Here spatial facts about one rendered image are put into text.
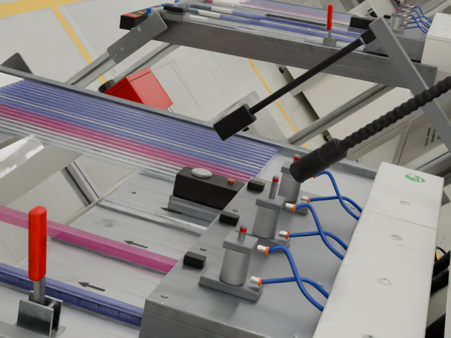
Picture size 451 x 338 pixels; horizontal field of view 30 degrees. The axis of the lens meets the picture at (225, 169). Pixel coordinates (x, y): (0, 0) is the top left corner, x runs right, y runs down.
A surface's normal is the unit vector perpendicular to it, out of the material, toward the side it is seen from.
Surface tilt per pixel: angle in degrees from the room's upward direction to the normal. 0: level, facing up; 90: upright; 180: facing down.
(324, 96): 90
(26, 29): 0
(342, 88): 90
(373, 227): 43
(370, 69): 90
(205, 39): 90
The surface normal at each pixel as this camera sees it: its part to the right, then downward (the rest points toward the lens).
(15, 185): -0.28, 0.27
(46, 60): 0.79, -0.49
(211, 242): 0.19, -0.92
